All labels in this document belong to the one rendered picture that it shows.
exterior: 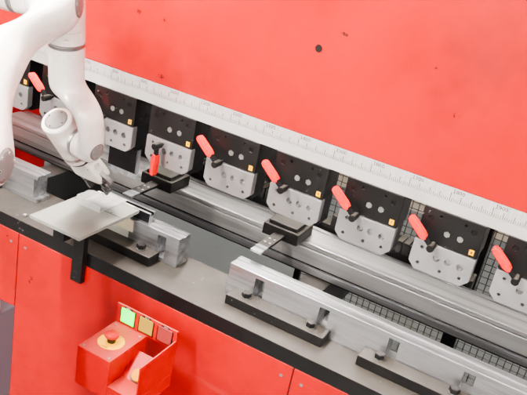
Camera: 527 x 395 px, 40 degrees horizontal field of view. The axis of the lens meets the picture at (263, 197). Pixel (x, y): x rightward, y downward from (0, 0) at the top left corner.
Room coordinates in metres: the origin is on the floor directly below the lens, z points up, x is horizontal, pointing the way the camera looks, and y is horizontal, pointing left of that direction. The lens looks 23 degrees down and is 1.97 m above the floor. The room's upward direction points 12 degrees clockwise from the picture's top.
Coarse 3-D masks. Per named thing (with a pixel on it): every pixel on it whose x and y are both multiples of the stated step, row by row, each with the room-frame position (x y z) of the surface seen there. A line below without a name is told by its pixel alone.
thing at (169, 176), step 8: (160, 168) 2.23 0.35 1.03; (144, 176) 2.19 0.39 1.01; (152, 176) 2.18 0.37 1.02; (160, 176) 2.18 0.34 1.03; (168, 176) 2.17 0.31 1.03; (176, 176) 2.19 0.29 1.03; (184, 176) 2.22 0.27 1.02; (144, 184) 2.14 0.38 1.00; (152, 184) 2.15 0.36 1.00; (160, 184) 2.16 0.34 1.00; (168, 184) 2.15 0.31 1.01; (176, 184) 2.18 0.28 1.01; (184, 184) 2.22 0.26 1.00; (128, 192) 2.05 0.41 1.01; (136, 192) 2.07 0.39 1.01; (144, 192) 2.09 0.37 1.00; (168, 192) 2.15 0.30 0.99
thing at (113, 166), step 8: (112, 152) 2.02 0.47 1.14; (120, 152) 2.01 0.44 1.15; (128, 152) 1.99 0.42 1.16; (136, 152) 1.98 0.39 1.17; (112, 160) 2.02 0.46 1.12; (120, 160) 2.00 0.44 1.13; (128, 160) 1.99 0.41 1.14; (136, 160) 1.98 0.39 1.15; (112, 168) 2.02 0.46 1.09; (120, 168) 2.00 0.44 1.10; (128, 168) 1.99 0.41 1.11; (136, 168) 1.99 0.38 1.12; (128, 176) 2.00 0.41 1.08
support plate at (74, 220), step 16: (96, 192) 2.02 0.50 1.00; (48, 208) 1.85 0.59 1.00; (64, 208) 1.87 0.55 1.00; (80, 208) 1.89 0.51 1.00; (112, 208) 1.93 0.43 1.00; (128, 208) 1.95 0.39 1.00; (48, 224) 1.76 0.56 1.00; (64, 224) 1.78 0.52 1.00; (80, 224) 1.79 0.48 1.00; (96, 224) 1.81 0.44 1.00; (112, 224) 1.84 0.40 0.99; (80, 240) 1.72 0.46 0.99
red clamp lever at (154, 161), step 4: (152, 144) 1.87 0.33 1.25; (156, 144) 1.87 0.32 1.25; (160, 144) 1.88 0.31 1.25; (152, 148) 1.87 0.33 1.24; (156, 148) 1.87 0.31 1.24; (156, 152) 1.88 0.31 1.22; (152, 156) 1.87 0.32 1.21; (156, 156) 1.88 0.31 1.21; (152, 160) 1.87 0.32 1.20; (156, 160) 1.87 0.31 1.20; (152, 164) 1.87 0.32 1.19; (156, 164) 1.88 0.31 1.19; (152, 168) 1.87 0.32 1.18; (156, 168) 1.88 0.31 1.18; (152, 172) 1.87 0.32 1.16; (156, 172) 1.88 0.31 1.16
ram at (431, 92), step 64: (128, 0) 1.98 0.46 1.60; (192, 0) 1.90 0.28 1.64; (256, 0) 1.83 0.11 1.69; (320, 0) 1.76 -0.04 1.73; (384, 0) 1.70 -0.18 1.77; (448, 0) 1.64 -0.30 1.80; (512, 0) 1.59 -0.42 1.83; (128, 64) 1.97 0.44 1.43; (192, 64) 1.89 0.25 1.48; (256, 64) 1.81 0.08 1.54; (320, 64) 1.75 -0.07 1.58; (384, 64) 1.68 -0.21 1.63; (448, 64) 1.63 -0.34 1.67; (512, 64) 1.57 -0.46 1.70; (320, 128) 1.73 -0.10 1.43; (384, 128) 1.67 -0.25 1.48; (448, 128) 1.61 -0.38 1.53; (512, 128) 1.55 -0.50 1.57; (512, 192) 1.54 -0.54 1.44
